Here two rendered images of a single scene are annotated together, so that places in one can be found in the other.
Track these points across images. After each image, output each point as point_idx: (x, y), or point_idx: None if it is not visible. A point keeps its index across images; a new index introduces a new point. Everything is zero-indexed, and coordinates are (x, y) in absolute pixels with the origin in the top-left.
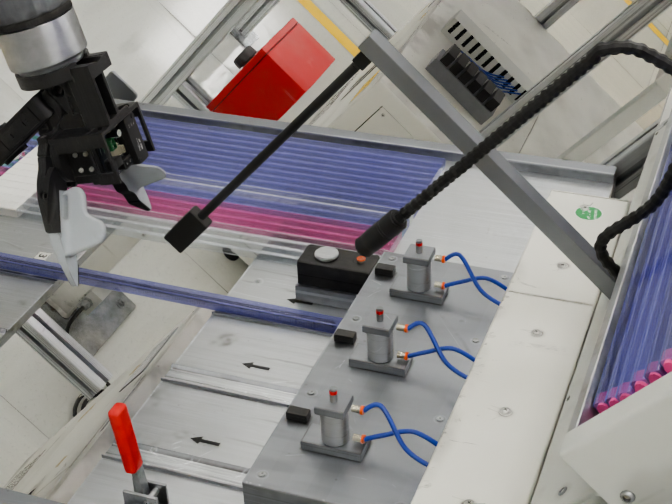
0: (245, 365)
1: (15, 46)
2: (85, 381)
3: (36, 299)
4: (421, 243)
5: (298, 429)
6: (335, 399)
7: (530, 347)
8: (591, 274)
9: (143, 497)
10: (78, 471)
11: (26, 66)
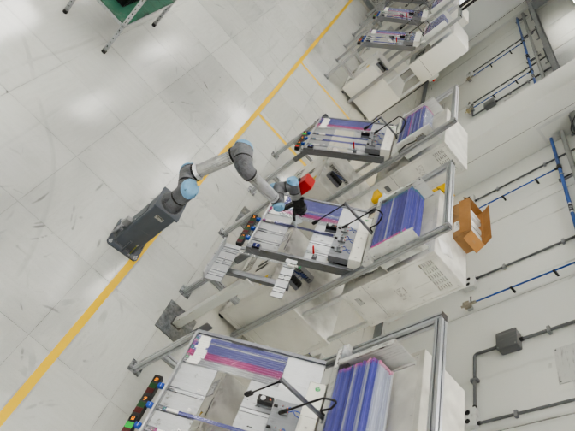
0: (320, 240)
1: (293, 197)
2: None
3: (287, 229)
4: None
5: (333, 249)
6: (339, 245)
7: (360, 239)
8: (369, 231)
9: (314, 256)
10: None
11: (294, 199)
